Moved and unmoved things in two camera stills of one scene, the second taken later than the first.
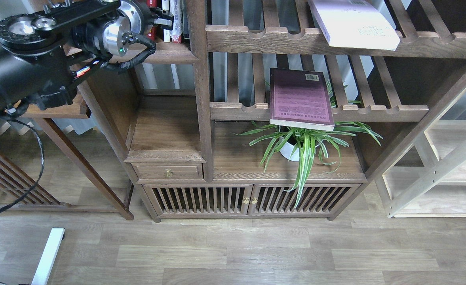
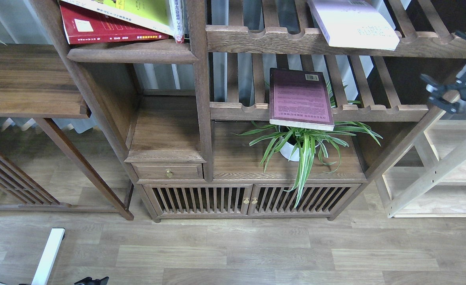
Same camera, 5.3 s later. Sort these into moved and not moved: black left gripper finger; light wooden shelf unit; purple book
Moved: black left gripper finger
Not moved: light wooden shelf unit; purple book
